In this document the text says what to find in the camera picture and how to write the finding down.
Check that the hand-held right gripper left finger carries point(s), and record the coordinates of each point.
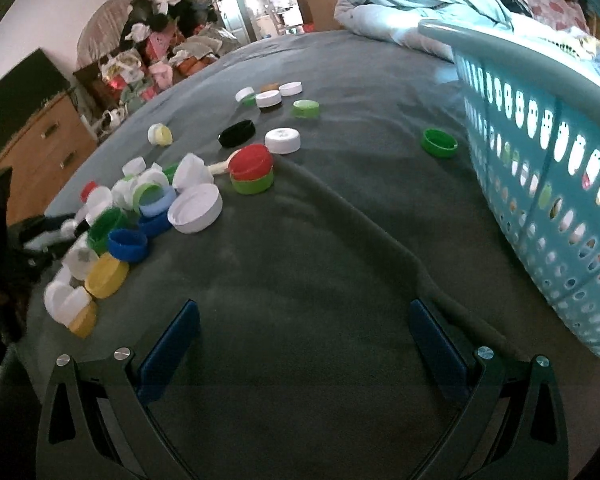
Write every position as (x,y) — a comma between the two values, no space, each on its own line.
(172,345)

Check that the light green bottle cap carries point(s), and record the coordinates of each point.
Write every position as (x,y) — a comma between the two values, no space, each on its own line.
(306,108)

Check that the large white lid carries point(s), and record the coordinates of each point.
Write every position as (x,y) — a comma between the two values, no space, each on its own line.
(195,207)

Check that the ribbed white bottle cap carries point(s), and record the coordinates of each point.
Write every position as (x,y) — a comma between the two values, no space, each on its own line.
(282,140)

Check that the dark green bottle cap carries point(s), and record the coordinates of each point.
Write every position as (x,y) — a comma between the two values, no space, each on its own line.
(439,144)

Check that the yellow and white cap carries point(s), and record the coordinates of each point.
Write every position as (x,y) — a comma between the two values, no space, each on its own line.
(160,135)

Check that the light blue plastic basket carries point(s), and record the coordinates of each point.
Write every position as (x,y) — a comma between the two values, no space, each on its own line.
(505,65)

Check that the pile of bags and clutter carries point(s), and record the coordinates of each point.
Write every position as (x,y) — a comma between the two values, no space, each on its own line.
(145,60)

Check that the grey bed blanket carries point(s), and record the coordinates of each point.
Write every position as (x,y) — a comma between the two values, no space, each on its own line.
(305,260)

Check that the large cardboard box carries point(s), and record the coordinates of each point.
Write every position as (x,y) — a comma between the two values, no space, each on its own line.
(320,5)

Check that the red bottle cap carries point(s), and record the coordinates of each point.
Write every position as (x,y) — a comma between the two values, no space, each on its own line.
(250,160)

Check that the orange bottle cap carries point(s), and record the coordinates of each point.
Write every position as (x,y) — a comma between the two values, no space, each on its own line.
(269,87)

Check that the red floral pillow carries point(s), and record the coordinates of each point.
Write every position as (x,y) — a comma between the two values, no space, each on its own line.
(555,10)

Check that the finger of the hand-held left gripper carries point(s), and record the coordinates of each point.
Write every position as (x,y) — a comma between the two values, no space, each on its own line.
(35,227)

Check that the metal door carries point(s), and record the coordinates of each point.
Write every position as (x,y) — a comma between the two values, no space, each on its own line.
(225,5)

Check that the light blue duvet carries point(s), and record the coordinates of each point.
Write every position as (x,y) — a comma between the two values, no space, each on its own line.
(405,5)

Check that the black bottle cap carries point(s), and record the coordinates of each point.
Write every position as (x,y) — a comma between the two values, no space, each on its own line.
(236,133)

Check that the wooden dresser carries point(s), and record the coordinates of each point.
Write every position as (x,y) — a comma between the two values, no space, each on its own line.
(40,150)

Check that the wicker chair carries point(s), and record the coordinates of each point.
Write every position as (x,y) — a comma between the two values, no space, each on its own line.
(100,25)

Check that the black television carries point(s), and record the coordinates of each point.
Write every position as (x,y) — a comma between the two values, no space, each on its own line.
(15,95)

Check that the pile of colourful bottle caps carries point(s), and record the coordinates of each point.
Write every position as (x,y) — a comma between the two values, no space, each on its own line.
(125,245)

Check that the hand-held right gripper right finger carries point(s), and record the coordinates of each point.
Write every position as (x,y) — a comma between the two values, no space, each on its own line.
(437,350)

